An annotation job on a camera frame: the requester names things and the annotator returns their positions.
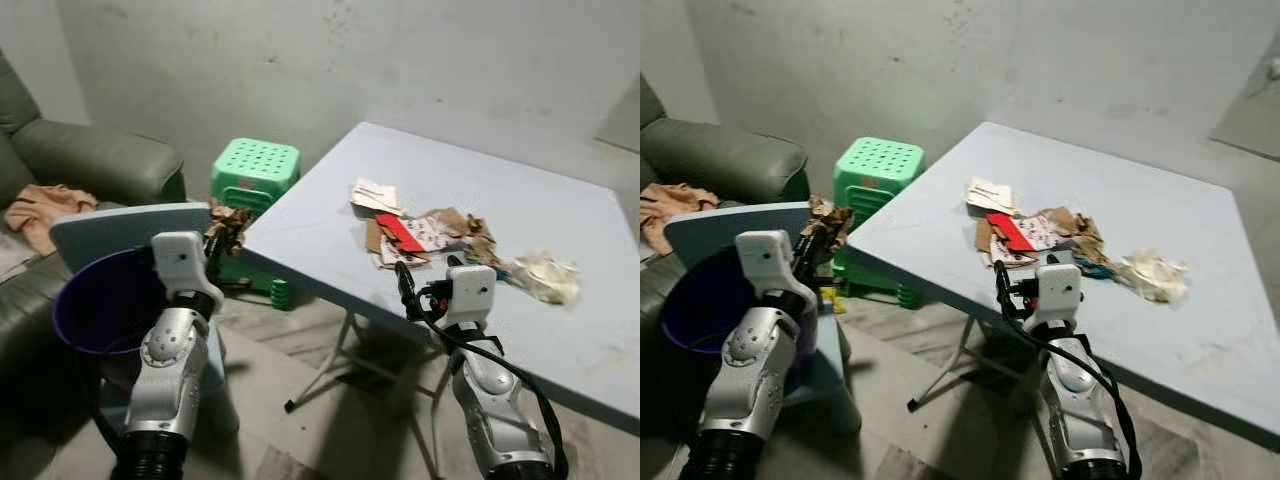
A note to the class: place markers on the grey-green leather sofa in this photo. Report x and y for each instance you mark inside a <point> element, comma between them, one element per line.
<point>90,155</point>
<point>730,150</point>

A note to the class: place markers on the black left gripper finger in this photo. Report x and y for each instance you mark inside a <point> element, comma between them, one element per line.
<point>812,235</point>
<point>836,238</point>
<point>214,235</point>
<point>238,238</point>

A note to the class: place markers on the teal wrapper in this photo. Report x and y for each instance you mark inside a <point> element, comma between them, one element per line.
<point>1095,268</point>
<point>497,270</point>

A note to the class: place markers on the crumpled brown paper wad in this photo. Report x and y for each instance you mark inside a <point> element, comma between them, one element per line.
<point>1080,232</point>
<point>470,232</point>

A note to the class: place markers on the red paper packet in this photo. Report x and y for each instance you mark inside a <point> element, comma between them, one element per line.
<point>1010,232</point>
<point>400,233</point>

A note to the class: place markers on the green plastic stool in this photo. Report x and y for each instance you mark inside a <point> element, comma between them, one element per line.
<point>878,165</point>
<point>255,165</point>

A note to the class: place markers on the small yellow object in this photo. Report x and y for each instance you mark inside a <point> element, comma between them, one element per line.
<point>832,298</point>

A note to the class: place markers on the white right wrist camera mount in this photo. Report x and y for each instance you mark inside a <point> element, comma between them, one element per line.
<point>470,295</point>
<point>1058,292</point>

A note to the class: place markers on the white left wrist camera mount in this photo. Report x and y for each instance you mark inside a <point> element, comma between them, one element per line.
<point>765,262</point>
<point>178,262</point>

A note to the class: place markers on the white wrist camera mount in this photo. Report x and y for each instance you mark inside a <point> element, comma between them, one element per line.
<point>178,262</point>
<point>1058,292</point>
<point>470,295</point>
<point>765,262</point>

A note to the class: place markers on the purple plastic rubbish bin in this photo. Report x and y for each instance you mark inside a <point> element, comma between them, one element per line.
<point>105,305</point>
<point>700,310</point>

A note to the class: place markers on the white paper with red print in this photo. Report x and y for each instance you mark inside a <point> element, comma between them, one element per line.
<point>435,235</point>
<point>1045,232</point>

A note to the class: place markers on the flat brown cardboard piece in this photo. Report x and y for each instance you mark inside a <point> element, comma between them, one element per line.
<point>373,240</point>
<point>984,240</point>

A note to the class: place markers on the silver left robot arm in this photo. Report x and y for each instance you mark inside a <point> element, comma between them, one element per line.
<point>750,370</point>
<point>170,370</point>

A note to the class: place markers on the brown paper scrap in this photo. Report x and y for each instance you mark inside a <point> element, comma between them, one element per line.
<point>228,214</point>
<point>828,212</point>

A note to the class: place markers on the white crumpled plastic bag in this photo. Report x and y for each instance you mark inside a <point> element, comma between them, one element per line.
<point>1155,275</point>
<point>548,275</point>

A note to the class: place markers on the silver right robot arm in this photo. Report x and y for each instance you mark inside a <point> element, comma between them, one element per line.
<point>495,400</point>
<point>1085,400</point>

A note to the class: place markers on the light blue folding table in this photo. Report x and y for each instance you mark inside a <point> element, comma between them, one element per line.
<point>1130,190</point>
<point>520,190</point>

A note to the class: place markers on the white printed paper card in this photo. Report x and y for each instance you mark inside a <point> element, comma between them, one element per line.
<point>990,194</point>
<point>375,195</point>

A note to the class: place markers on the orange crumpled cloth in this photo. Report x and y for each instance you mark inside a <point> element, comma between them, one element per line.
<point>665,205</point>
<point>45,205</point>

